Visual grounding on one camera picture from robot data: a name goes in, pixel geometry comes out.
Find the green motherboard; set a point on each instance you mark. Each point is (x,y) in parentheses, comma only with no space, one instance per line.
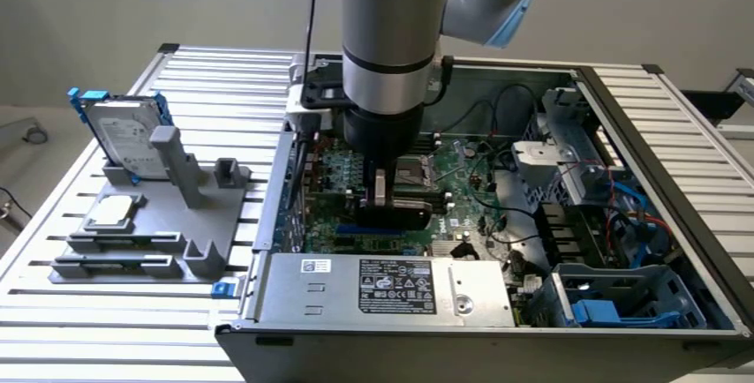
(465,211)

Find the grey metal disk bay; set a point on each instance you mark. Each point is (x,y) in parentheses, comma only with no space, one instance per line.
(567,158)

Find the hard disk blue bracket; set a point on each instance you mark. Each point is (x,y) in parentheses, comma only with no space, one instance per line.
(124,136)

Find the CPU socket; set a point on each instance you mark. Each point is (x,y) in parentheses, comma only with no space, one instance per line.
(421,171)

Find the grey parts rack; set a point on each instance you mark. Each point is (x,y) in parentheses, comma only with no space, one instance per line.
(165,224)

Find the green RAM stick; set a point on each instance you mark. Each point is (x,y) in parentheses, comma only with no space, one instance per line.
(128,245)

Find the silver CPU chip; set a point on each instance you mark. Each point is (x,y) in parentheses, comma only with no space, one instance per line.
(117,210)

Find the wrist camera box white mount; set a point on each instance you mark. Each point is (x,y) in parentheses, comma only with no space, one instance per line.
(316,92)

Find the blue expansion slot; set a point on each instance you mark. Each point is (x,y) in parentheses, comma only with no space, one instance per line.
(365,230)

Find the silver power supply unit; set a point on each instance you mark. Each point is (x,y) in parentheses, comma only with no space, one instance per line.
(384,290)

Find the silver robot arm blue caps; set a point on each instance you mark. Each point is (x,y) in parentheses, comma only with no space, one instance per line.
(389,25)

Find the silver chipset heatsink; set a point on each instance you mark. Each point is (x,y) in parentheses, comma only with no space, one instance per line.
(451,249)

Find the open black PC case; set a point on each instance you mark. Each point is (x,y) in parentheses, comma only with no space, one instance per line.
(472,352)

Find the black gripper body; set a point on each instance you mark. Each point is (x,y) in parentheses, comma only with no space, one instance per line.
(384,133)

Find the grey caster wheel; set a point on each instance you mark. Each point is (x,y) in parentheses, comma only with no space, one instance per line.
(36,132)

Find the grey drive cage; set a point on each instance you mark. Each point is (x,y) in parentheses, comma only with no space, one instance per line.
(636,286)

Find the blue case latch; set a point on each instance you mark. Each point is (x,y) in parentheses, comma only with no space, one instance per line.
(224,289)

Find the black bracket neighbouring table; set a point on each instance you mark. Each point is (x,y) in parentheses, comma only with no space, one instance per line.
(711,105)

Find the coin cell battery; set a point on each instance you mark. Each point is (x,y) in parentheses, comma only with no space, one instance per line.
(469,152)

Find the blue drive caddy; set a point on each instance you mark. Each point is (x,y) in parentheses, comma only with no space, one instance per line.
(601,312)

